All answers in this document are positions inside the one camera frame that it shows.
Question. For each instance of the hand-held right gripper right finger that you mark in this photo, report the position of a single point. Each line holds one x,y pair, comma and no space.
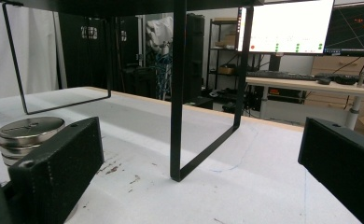
342,161

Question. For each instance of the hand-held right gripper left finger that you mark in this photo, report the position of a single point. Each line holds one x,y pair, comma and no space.
57,168

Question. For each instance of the stack of round metal tins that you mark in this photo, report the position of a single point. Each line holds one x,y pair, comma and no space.
27,132

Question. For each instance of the wooden desk with white legs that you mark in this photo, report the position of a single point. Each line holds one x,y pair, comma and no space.
326,88

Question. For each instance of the black computer mouse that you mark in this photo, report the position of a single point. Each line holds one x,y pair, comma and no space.
324,81

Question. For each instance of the black keyboard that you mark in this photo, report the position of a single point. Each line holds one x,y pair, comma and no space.
279,74

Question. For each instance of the white curtain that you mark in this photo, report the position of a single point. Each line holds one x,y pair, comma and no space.
21,49

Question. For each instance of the dark-screen monitor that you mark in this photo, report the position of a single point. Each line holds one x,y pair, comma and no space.
354,26

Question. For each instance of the black metal shelf riser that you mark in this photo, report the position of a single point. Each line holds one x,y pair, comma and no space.
177,93

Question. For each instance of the white-screen monitor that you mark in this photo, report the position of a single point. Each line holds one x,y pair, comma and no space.
287,26

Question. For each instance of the black metal storage rack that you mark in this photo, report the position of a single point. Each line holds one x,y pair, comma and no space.
222,56

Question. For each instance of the white cloth bundle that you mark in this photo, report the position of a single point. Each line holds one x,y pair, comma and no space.
160,31

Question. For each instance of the black equipment case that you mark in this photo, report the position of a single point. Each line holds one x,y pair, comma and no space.
194,56

